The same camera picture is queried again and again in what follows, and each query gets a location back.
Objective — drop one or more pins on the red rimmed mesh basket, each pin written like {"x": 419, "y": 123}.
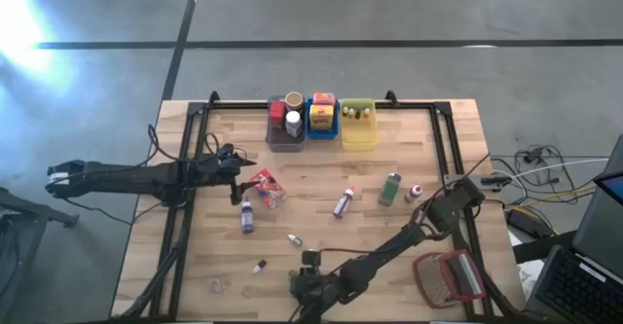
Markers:
{"x": 433, "y": 280}

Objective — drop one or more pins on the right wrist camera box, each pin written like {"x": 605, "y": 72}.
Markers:
{"x": 311, "y": 257}

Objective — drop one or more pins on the black dropper bottle white cap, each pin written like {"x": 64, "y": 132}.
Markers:
{"x": 259, "y": 266}

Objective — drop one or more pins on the orange mini wheats box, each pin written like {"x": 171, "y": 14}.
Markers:
{"x": 324, "y": 98}

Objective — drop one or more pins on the grey laptop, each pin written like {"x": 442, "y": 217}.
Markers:
{"x": 574, "y": 285}

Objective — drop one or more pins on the blue plastic basket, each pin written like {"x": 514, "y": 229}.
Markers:
{"x": 321, "y": 134}

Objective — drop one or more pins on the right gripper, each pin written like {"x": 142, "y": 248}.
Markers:
{"x": 321, "y": 287}

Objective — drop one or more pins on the orange dropper bottle white cap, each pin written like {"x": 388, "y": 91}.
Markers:
{"x": 351, "y": 113}
{"x": 366, "y": 113}

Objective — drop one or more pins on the black aluminium table frame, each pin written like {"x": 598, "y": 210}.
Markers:
{"x": 404, "y": 104}

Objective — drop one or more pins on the black metal stand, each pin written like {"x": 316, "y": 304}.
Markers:
{"x": 34, "y": 210}

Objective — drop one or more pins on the purple food colouring bottle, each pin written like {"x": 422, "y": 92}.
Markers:
{"x": 247, "y": 217}

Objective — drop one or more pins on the black power brick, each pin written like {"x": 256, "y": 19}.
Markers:
{"x": 525, "y": 223}

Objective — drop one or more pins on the glass spice jar white lid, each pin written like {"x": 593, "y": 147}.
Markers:
{"x": 293, "y": 122}

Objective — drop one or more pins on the lit display screen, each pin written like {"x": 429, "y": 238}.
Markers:
{"x": 613, "y": 188}

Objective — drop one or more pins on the red smoked paprika tin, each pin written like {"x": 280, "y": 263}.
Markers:
{"x": 276, "y": 115}

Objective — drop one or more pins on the yellow plastic bin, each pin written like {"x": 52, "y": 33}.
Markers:
{"x": 360, "y": 136}

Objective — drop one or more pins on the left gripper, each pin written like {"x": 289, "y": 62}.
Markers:
{"x": 214, "y": 173}

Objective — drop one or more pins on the white printed paper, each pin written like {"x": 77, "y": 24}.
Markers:
{"x": 530, "y": 277}

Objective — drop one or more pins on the square herb jar green label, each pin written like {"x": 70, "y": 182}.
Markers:
{"x": 389, "y": 189}

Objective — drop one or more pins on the furikake jar tan lid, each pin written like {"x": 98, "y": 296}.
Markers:
{"x": 295, "y": 101}

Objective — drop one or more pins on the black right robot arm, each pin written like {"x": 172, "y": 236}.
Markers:
{"x": 379, "y": 261}

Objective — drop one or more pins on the grey plastic bin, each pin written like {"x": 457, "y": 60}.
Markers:
{"x": 284, "y": 144}

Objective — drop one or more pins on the red froot loops box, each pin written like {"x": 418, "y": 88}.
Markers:
{"x": 267, "y": 189}

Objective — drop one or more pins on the small clear glass jar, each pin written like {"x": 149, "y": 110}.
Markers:
{"x": 216, "y": 285}

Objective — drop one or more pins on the yellow corn pops box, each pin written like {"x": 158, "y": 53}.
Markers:
{"x": 321, "y": 117}

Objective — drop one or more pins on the dark green bottle green cap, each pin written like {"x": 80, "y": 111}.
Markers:
{"x": 358, "y": 113}

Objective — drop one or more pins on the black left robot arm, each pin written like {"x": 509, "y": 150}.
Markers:
{"x": 121, "y": 178}

